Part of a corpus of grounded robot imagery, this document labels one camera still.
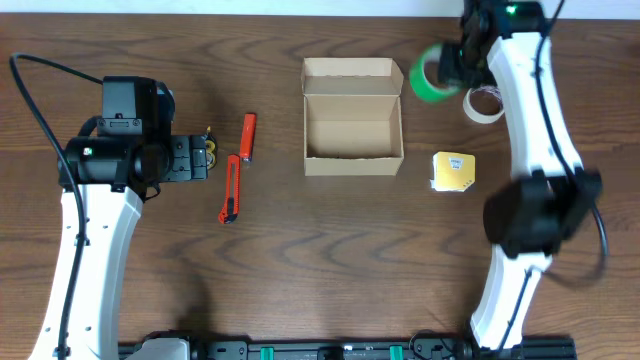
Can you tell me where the black cable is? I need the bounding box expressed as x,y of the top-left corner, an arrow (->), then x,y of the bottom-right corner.
497,0 -> 610,351
8,52 -> 105,360

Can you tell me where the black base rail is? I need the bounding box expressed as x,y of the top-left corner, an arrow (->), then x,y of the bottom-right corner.
118,331 -> 578,360

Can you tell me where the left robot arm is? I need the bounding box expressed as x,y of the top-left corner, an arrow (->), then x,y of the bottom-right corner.
31,76 -> 208,359

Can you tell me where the green tape roll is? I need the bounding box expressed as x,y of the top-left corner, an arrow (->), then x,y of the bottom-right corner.
409,44 -> 460,103

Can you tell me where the black gold correction tape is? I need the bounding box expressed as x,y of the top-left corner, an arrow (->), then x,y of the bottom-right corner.
205,127 -> 218,170

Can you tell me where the orange utility knife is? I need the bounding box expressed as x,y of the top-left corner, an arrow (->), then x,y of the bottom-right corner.
218,154 -> 240,224

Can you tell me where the left black cable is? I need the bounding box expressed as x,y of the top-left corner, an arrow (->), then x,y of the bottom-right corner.
8,52 -> 105,360

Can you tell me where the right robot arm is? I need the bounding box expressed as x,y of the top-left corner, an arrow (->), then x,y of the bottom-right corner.
438,0 -> 602,354

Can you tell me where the white tape roll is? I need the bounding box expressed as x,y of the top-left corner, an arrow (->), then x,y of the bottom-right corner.
462,85 -> 505,124

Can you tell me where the right black cable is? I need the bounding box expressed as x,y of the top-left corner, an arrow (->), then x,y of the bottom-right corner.
497,0 -> 610,351

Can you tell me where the open cardboard box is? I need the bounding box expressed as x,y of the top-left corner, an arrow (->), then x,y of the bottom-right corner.
301,58 -> 404,176

